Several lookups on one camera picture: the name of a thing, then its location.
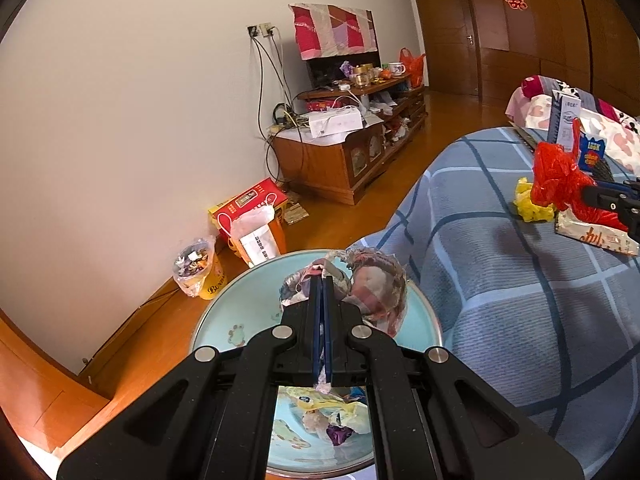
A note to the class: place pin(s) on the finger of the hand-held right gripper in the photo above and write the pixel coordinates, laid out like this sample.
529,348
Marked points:
602,197

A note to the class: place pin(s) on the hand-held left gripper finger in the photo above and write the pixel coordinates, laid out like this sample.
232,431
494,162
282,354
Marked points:
326,355
316,355

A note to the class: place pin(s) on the red plastic bag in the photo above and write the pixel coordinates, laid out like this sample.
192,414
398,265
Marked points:
555,170

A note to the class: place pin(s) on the clear plastic bag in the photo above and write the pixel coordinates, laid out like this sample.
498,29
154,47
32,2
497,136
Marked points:
375,290

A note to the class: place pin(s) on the light blue enamel basin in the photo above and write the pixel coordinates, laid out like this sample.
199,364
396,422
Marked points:
240,305

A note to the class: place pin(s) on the white snack packet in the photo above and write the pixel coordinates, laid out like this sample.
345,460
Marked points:
595,235

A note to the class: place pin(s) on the blue milk carton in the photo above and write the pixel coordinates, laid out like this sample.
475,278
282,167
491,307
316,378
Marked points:
594,152

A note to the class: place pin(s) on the yellow crumpled wrapper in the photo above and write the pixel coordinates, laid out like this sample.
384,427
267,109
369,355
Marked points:
532,205

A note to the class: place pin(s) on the tall white blue box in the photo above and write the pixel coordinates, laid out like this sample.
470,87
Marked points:
565,117

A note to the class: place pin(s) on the dark flat snack packet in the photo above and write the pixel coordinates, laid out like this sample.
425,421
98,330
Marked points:
525,135

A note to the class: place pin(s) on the yellow cup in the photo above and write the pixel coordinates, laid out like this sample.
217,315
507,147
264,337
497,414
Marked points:
214,285

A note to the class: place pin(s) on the white paper bag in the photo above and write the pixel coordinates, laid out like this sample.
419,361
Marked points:
257,240

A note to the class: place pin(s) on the cow print blanket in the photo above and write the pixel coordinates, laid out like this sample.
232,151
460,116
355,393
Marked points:
537,85

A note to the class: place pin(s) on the blue plaid blanket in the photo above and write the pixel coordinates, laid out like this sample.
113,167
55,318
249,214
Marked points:
500,285

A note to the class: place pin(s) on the flattened brown cardboard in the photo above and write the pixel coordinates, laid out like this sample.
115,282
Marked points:
296,214

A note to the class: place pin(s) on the clear bag of wrappers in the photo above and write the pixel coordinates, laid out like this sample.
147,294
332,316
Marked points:
192,265

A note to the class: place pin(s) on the red cardboard box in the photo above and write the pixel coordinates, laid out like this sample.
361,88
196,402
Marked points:
245,200

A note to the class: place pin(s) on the wooden wardrobe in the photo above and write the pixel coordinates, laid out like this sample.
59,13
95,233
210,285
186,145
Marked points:
550,35

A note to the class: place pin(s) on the wooden television stand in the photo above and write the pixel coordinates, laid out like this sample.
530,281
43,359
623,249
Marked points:
330,165

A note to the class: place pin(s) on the wooden door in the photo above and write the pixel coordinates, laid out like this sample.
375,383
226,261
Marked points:
445,35

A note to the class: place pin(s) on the orange plastic bag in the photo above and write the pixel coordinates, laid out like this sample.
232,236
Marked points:
412,67

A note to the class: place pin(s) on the white cardboard box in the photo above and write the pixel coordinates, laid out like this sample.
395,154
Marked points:
334,122

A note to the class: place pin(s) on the white mug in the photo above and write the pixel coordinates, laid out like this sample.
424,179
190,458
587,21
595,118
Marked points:
396,69

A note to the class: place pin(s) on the red tin box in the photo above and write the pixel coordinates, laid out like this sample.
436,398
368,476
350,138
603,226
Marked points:
325,105

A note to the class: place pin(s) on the gold jars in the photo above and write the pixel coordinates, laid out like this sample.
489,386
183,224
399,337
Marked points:
362,75

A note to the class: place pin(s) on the black television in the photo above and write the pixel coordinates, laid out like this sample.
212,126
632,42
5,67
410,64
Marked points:
330,72

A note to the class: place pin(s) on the red white patchwork cloth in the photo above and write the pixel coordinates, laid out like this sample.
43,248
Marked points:
332,30

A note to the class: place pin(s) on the wall socket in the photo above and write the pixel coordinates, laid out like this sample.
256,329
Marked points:
261,30

